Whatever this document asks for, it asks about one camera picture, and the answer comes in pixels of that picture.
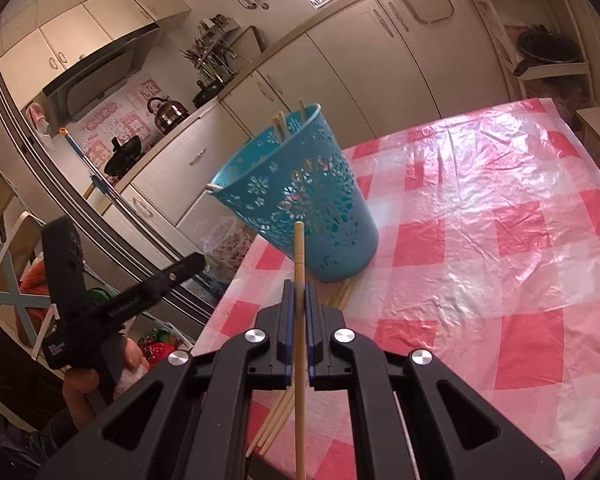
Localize red white checked tablecloth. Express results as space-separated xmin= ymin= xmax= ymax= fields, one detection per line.
xmin=190 ymin=97 xmax=600 ymax=480

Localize grey sliding door frame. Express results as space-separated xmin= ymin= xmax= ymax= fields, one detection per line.
xmin=0 ymin=35 xmax=216 ymax=321

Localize black wok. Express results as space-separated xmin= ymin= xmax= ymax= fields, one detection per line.
xmin=104 ymin=135 xmax=143 ymax=176

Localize broom handle orange tip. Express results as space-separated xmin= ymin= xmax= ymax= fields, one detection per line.
xmin=60 ymin=127 xmax=126 ymax=206

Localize pink hanging cloth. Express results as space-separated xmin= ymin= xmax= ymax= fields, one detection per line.
xmin=25 ymin=102 xmax=50 ymax=135

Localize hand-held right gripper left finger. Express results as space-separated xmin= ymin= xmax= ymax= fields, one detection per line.
xmin=35 ymin=280 xmax=296 ymax=480

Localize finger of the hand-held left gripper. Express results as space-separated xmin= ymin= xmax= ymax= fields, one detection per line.
xmin=140 ymin=252 xmax=206 ymax=306

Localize floral waste bin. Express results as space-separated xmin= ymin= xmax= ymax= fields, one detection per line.
xmin=200 ymin=217 xmax=256 ymax=286

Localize bundle of wooden chopsticks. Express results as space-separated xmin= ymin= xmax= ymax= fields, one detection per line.
xmin=245 ymin=280 xmax=353 ymax=456

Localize pink backsplash stickers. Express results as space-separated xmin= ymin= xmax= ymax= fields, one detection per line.
xmin=67 ymin=77 xmax=161 ymax=171

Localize steel kettle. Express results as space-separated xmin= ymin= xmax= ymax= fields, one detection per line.
xmin=146 ymin=96 xmax=191 ymax=133

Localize white board black rim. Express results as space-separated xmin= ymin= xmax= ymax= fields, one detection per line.
xmin=232 ymin=25 xmax=268 ymax=63

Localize red floral slipper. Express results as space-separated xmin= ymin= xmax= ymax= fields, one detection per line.
xmin=137 ymin=327 xmax=178 ymax=361

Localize black range hood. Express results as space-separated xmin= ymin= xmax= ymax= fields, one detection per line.
xmin=42 ymin=22 xmax=162 ymax=123

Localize white upper wall cabinets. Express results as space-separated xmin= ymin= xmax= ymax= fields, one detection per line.
xmin=0 ymin=0 xmax=191 ymax=83

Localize white blue shoe rack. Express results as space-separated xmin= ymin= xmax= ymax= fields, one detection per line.
xmin=0 ymin=162 xmax=56 ymax=356

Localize black frying pan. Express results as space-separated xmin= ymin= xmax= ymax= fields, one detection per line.
xmin=192 ymin=85 xmax=226 ymax=108

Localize wall utensil rack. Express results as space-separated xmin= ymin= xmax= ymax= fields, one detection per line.
xmin=180 ymin=15 xmax=241 ymax=73

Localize white kitchen base cabinets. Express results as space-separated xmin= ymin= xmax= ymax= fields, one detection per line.
xmin=100 ymin=0 xmax=518 ymax=261

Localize blue perforated plastic basket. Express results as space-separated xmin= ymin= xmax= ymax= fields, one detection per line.
xmin=209 ymin=103 xmax=380 ymax=282

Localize orange plush slipper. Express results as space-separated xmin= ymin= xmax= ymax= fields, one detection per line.
xmin=20 ymin=260 xmax=51 ymax=293

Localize person's left hand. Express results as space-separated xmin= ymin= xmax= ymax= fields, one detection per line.
xmin=62 ymin=336 xmax=150 ymax=431

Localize dark pan with handle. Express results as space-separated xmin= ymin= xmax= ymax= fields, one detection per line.
xmin=512 ymin=25 xmax=581 ymax=77

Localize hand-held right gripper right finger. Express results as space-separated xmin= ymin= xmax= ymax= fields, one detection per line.
xmin=306 ymin=280 xmax=563 ymax=480

